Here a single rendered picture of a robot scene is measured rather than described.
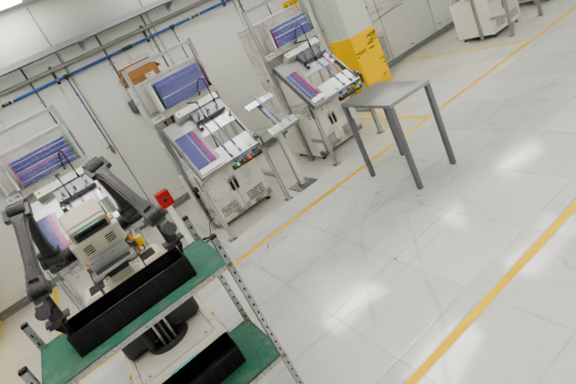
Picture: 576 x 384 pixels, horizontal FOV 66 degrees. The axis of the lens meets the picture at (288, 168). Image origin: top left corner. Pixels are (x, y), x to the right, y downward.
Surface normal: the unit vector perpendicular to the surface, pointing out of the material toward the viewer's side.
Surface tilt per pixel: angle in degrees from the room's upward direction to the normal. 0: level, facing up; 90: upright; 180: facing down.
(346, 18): 90
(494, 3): 90
